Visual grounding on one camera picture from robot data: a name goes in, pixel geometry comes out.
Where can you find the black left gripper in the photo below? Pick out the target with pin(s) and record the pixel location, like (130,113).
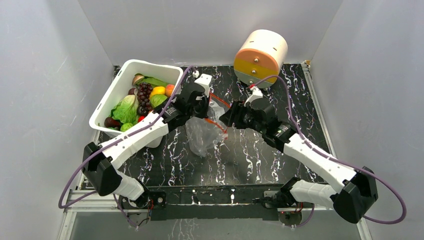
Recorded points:
(206,101)

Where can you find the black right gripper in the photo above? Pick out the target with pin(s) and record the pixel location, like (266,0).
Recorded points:
(234,114)

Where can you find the clear zip top bag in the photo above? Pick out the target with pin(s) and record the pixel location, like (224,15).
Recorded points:
(204,134)

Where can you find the dark purple grape bunch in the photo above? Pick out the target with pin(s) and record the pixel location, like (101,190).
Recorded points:
(143,96)

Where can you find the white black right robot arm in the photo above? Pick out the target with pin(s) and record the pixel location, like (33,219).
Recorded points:
(347,191)

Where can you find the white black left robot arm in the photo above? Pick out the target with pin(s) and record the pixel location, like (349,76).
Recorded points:
(102,162)

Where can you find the orange peach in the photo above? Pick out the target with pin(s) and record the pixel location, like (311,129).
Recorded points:
(169,90)

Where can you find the yellow lemon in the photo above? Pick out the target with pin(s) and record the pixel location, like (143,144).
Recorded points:
(159,90)

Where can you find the green cabbage ball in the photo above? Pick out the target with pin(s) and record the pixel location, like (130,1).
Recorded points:
(157,99)

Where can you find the dark green leaf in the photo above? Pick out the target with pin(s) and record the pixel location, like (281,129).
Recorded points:
(154,82)

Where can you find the red pepper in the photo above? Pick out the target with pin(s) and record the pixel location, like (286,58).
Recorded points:
(141,118)

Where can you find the green lettuce leaf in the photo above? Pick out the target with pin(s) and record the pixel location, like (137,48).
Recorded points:
(126,110)

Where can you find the small green sprout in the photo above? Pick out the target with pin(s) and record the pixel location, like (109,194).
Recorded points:
(126,127)

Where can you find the round pastel drawer cabinet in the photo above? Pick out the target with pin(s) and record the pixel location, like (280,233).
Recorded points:
(261,55)

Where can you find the dark red plum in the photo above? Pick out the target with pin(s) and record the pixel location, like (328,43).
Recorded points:
(110,122)

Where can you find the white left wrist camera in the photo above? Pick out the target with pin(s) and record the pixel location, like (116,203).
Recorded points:
(205,80)

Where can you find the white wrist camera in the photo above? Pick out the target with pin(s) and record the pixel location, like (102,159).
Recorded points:
(256,93)
(205,80)

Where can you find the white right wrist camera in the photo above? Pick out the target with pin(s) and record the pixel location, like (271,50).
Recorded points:
(256,93)

